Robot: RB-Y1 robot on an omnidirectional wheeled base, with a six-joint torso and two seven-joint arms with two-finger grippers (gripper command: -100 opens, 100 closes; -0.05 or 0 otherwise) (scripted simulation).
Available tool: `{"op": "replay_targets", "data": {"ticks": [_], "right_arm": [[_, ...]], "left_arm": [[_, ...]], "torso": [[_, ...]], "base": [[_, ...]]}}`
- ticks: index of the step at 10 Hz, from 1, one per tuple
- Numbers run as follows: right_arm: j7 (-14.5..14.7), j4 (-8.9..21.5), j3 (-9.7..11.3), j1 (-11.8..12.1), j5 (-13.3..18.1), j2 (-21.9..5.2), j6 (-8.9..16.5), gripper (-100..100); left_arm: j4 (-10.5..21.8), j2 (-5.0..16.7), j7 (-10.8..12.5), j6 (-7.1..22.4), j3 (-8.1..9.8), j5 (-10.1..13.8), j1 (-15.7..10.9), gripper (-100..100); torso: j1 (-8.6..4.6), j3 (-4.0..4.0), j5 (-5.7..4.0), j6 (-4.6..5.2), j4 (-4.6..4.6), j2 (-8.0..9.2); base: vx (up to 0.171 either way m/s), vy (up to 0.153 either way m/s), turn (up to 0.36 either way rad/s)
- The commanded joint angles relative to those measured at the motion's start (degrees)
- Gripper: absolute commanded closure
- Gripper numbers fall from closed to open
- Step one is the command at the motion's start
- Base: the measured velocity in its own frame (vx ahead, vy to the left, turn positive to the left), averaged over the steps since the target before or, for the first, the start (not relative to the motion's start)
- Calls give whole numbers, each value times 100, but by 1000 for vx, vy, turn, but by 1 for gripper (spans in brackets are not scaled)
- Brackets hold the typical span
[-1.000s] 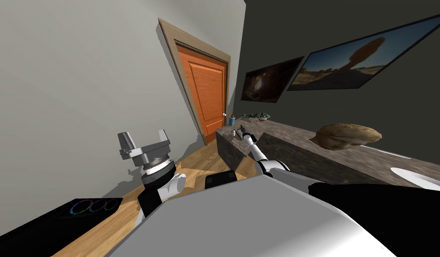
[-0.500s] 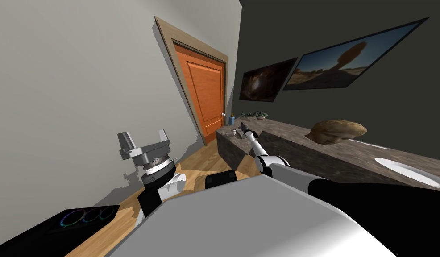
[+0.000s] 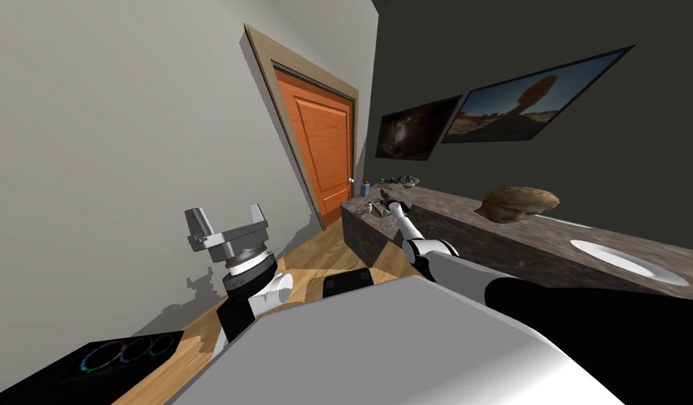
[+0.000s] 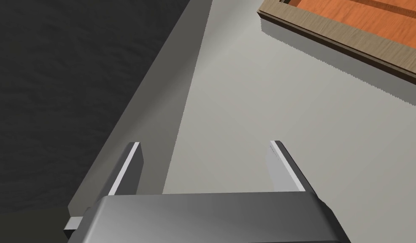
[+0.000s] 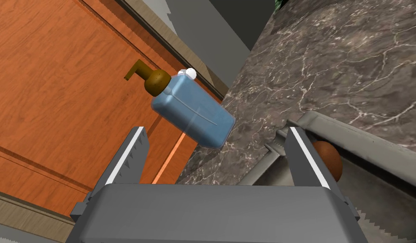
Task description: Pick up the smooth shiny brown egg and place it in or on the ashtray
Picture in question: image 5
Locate grey metal sink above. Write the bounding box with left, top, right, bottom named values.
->
left=238, top=111, right=416, bottom=243

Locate brown ball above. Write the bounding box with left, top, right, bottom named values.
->
left=312, top=140, right=344, bottom=183

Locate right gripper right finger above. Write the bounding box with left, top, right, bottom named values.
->
left=284, top=126, right=346, bottom=198

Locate blue soap dispenser bottle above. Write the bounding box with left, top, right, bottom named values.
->
left=124, top=59, right=236, bottom=149

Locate small white round object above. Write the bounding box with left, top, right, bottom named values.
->
left=177, top=67, right=197, bottom=81

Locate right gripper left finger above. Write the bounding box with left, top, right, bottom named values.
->
left=91, top=126, right=151, bottom=194

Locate orange wooden cupboard door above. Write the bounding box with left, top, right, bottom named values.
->
left=0, top=0, right=223, bottom=218

